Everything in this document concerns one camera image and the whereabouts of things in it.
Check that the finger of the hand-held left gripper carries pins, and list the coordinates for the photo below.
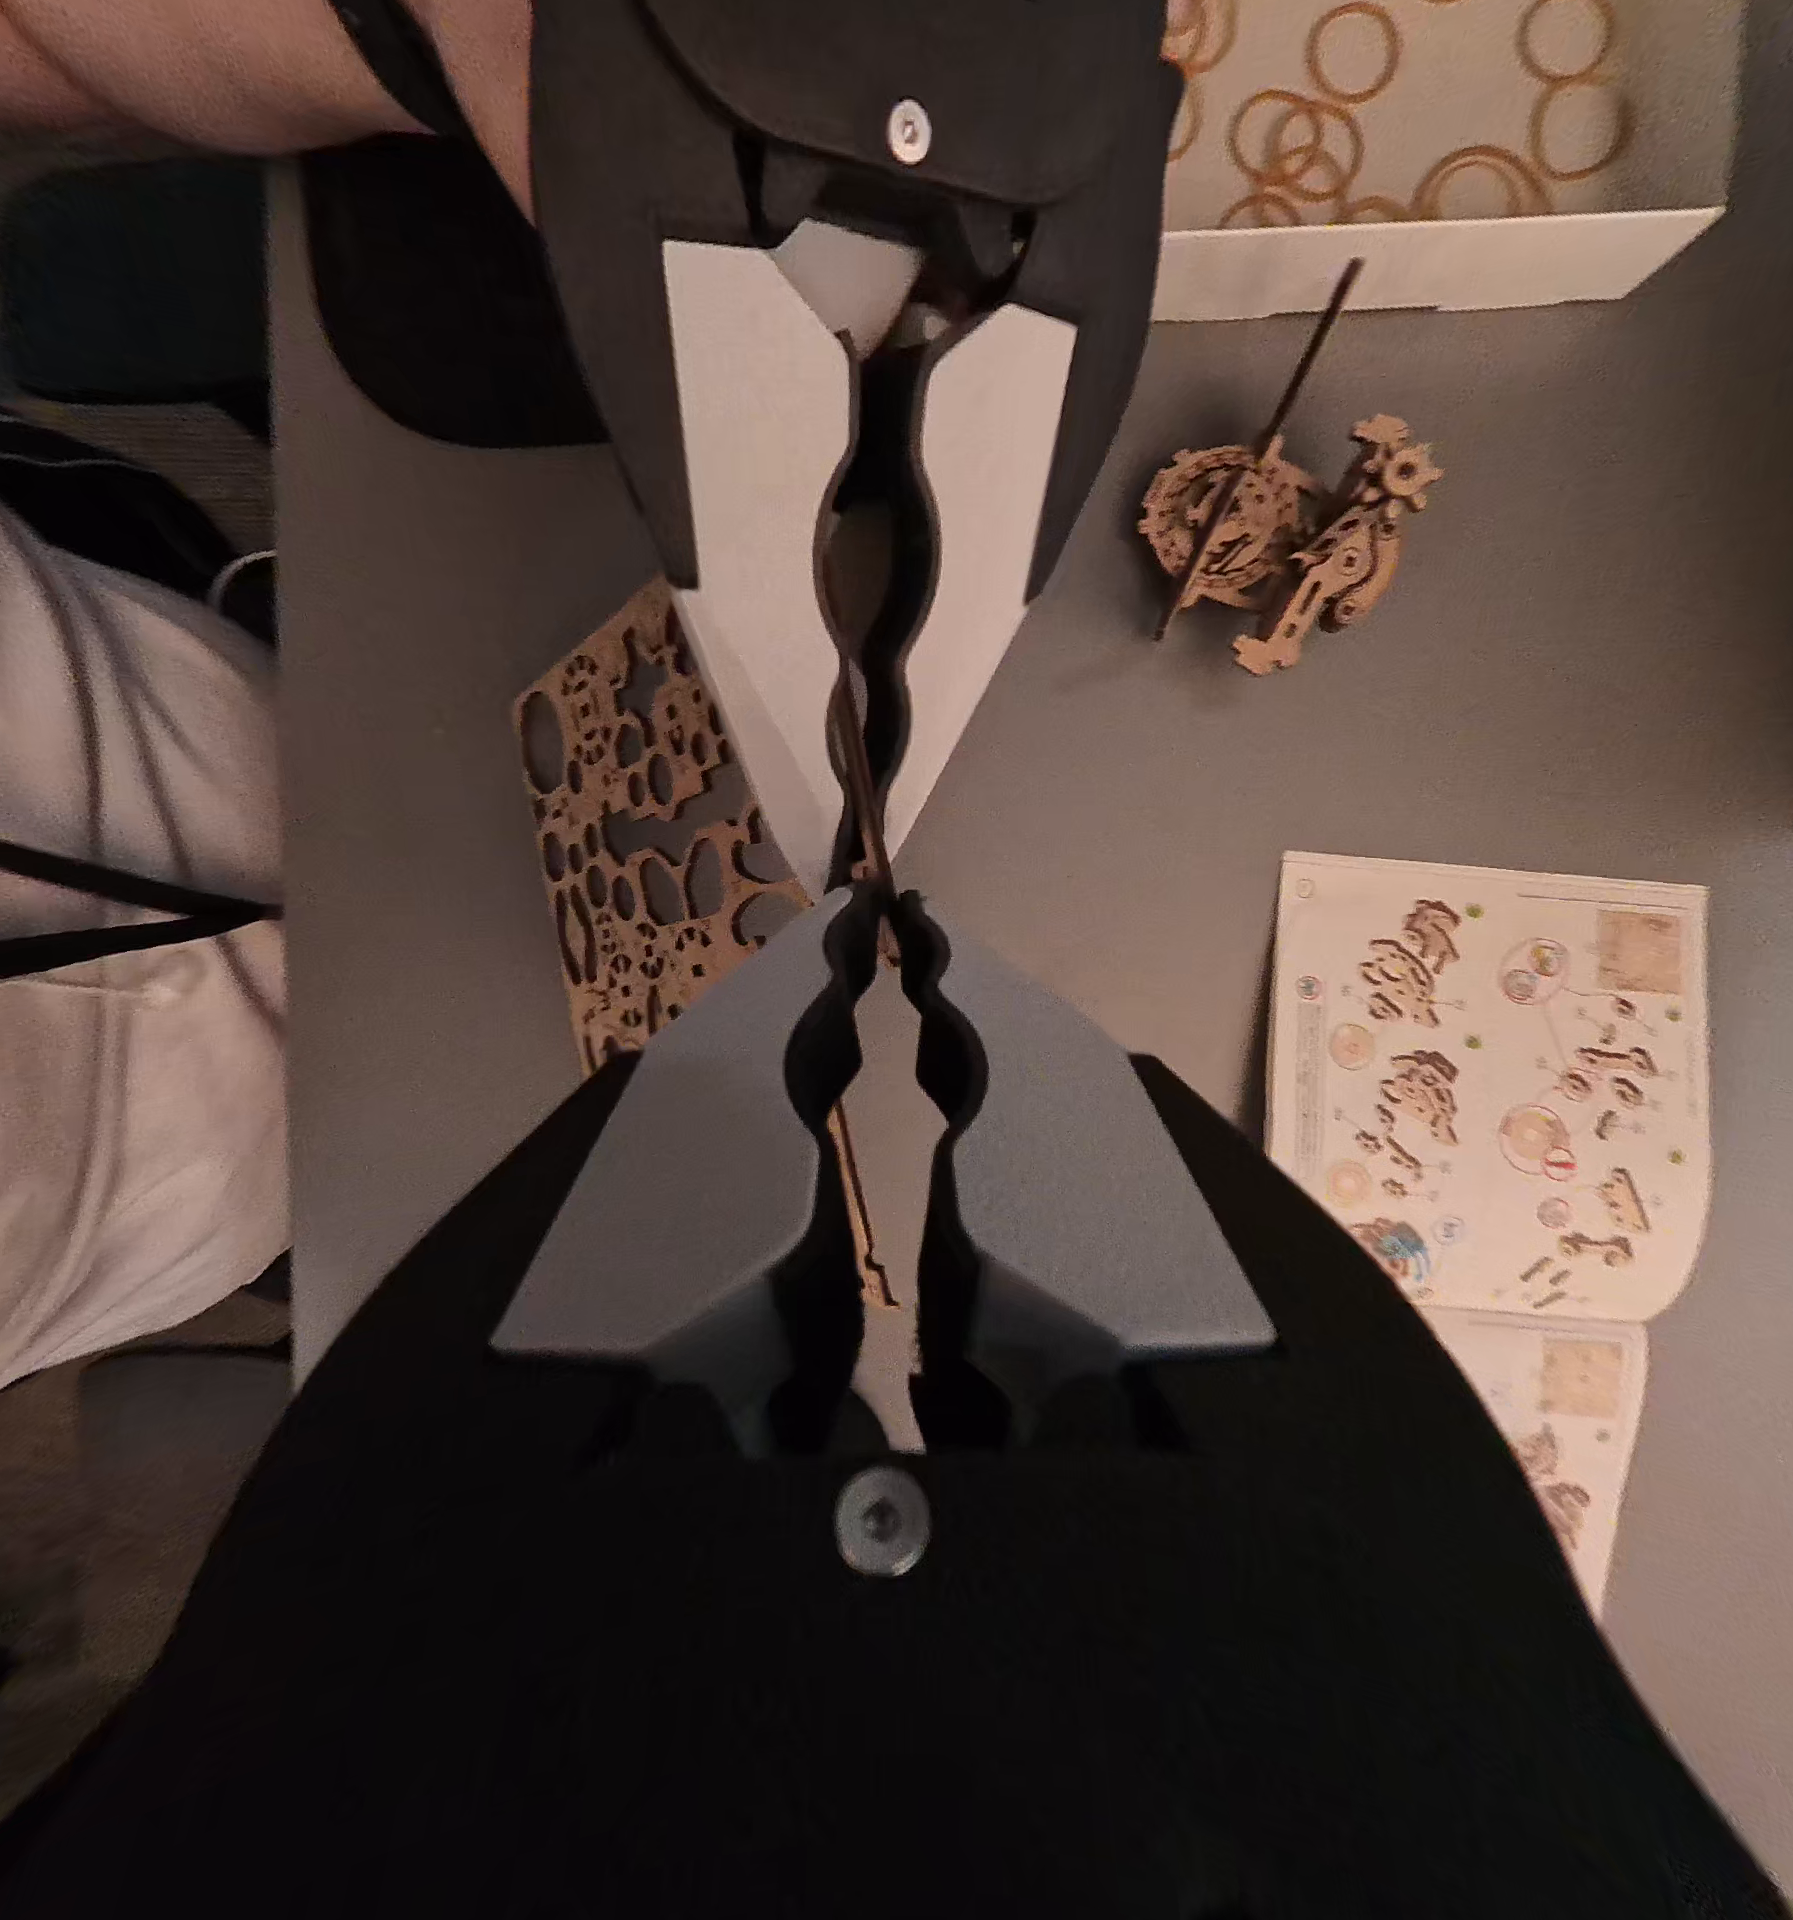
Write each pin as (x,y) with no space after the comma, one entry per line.
(746,495)
(985,495)

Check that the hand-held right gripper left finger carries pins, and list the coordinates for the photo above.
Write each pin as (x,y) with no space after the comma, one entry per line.
(672,1200)

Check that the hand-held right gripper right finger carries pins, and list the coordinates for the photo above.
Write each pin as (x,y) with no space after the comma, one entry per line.
(1091,1216)

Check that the person's left forearm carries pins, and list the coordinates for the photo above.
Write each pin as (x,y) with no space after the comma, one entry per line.
(161,74)

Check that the assembled wooden mechanical model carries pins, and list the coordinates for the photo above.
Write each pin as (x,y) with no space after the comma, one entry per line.
(1227,524)

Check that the printed instruction booklet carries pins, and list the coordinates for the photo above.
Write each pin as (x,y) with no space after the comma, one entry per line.
(1330,960)

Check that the pile of tan rubber bands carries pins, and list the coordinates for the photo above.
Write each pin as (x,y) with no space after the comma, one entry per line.
(1294,141)

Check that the white cardboard box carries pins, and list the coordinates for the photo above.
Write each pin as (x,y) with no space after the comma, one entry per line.
(1437,270)

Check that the black striped cloth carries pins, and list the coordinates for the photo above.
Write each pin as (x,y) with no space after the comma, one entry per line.
(117,495)

